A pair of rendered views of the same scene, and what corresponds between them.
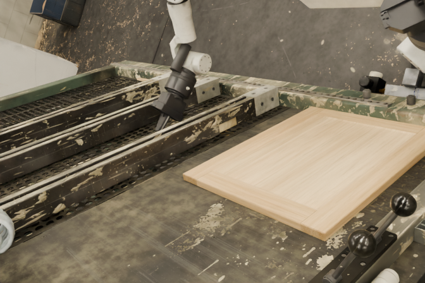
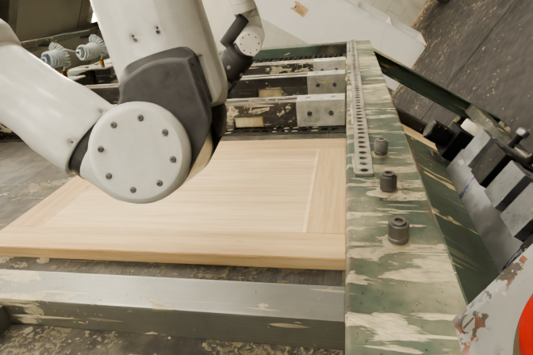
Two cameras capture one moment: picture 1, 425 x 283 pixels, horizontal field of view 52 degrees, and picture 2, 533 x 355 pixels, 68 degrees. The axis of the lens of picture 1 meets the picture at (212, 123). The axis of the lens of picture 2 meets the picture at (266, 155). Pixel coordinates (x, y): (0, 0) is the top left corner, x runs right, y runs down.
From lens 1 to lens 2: 1.16 m
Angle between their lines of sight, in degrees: 48
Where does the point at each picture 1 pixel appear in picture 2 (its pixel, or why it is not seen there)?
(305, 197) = (71, 211)
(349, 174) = (136, 219)
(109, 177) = not seen: hidden behind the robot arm
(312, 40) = not seen: outside the picture
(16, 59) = (366, 28)
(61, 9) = not seen: outside the picture
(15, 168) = (114, 97)
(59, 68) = (405, 44)
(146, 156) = not seen: hidden behind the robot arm
